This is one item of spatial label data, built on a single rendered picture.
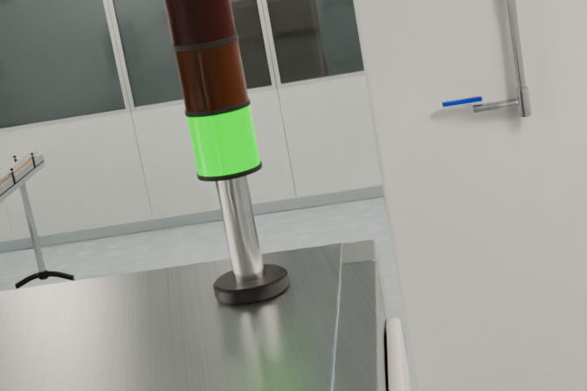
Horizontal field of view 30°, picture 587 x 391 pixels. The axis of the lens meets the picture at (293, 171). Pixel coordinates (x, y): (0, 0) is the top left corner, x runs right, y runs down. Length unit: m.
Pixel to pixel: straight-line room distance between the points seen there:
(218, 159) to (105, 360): 0.17
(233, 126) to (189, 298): 0.15
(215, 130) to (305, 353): 0.19
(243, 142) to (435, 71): 1.45
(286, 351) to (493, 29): 1.57
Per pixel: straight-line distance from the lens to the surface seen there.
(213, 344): 0.78
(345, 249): 0.94
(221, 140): 0.82
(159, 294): 0.91
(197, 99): 0.82
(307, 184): 9.06
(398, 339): 0.83
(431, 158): 2.29
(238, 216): 0.84
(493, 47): 2.25
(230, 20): 0.82
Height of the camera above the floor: 2.38
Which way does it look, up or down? 13 degrees down
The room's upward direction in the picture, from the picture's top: 10 degrees counter-clockwise
